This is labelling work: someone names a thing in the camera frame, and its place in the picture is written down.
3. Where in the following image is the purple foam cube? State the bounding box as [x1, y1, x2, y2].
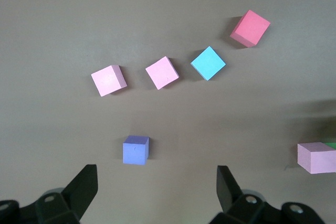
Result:
[122, 135, 150, 166]

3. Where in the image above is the red foam cube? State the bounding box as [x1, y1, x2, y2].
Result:
[229, 9, 271, 48]

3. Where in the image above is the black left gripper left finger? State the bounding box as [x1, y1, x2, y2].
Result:
[0, 164, 99, 224]

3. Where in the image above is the blue foam cube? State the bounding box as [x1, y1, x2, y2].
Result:
[190, 46, 227, 81]

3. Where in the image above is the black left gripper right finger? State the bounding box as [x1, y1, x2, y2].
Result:
[209, 165, 327, 224]

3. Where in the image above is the pink foam cube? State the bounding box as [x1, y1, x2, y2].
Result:
[297, 142, 336, 175]
[145, 56, 180, 91]
[90, 65, 128, 98]

